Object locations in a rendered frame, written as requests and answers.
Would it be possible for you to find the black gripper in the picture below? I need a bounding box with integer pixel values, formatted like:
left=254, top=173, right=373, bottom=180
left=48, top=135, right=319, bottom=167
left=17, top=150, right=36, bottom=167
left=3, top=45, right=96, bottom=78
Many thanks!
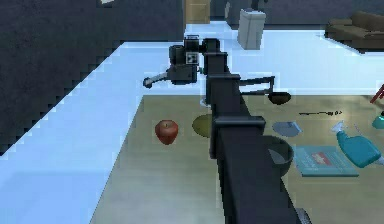
left=142, top=44, right=199, bottom=89

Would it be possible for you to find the red apple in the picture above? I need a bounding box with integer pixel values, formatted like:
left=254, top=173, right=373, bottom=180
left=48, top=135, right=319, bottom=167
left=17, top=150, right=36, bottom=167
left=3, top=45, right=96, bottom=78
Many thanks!
left=154, top=119, right=179, bottom=146

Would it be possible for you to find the olive green round plate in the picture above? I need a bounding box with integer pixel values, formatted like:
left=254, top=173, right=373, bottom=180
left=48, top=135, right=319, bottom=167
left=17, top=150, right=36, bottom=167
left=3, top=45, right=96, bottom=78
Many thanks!
left=191, top=113, right=213, bottom=139

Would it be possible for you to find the tan wooden door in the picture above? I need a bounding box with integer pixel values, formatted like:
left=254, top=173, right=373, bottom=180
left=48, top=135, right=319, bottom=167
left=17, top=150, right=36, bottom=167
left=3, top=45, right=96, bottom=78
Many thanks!
left=185, top=0, right=211, bottom=25

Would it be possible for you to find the beige table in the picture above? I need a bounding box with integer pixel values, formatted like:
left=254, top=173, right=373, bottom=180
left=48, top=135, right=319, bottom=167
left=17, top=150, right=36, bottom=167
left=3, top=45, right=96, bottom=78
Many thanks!
left=88, top=94, right=384, bottom=224

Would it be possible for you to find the pale grey bin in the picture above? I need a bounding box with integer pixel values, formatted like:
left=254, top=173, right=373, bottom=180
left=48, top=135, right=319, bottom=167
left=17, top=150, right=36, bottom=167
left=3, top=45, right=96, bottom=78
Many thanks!
left=236, top=8, right=267, bottom=51

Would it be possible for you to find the black ladle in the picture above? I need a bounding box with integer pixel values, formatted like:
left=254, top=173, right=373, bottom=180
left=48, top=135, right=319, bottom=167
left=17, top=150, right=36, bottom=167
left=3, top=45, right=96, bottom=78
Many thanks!
left=239, top=76, right=292, bottom=106

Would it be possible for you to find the dark grey bowl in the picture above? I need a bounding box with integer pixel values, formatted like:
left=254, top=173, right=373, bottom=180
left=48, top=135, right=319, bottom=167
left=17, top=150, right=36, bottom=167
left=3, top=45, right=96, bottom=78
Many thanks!
left=263, top=134, right=295, bottom=178

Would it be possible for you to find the thin black utensil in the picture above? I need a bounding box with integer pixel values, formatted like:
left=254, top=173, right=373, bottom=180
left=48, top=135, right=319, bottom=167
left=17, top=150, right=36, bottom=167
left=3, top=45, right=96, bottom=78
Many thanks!
left=298, top=110, right=343, bottom=117

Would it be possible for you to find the teal book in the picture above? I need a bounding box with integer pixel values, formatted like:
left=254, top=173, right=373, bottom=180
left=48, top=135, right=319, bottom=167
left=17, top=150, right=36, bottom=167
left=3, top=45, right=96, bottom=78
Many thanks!
left=293, top=145, right=360, bottom=178

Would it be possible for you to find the brown sofa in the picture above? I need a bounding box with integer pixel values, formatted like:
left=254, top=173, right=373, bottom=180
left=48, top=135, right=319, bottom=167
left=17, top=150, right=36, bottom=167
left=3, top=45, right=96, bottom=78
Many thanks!
left=324, top=10, right=384, bottom=54

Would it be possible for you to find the teal spray bottle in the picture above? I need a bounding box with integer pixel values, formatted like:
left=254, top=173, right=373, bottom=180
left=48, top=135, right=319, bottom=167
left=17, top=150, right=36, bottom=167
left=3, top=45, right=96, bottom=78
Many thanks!
left=330, top=120, right=384, bottom=169

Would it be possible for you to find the red chair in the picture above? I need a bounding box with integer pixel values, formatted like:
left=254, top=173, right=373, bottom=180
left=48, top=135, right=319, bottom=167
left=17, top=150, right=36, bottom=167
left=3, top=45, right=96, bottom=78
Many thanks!
left=369, top=83, right=384, bottom=105

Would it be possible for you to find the teal round object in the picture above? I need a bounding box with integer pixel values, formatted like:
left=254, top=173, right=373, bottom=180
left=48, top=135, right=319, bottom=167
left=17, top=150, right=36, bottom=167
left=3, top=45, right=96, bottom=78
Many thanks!
left=371, top=111, right=384, bottom=130

